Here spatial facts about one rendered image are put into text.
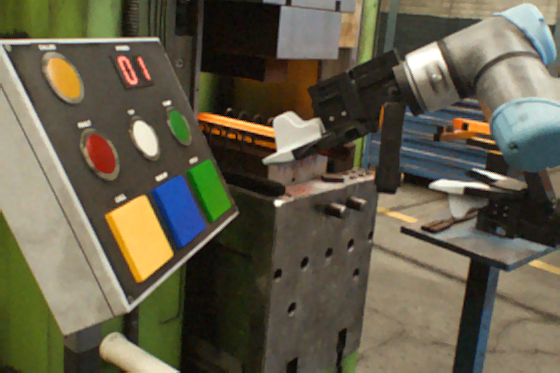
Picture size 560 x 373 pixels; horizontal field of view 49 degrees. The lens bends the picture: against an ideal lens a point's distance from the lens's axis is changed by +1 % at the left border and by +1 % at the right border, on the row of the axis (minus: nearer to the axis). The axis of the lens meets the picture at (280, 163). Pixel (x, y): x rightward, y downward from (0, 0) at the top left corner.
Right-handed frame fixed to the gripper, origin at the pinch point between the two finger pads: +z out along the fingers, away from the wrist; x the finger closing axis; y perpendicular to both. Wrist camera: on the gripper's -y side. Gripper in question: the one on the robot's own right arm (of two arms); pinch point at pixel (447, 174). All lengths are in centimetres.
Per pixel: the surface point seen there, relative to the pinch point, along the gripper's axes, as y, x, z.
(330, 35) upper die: -21.6, 4.0, 30.7
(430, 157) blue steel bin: 73, 350, 161
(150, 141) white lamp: -9, -54, 15
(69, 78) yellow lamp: -16, -65, 15
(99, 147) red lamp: -10, -64, 11
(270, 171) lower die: 4.7, -11.6, 30.7
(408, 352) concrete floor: 100, 109, 50
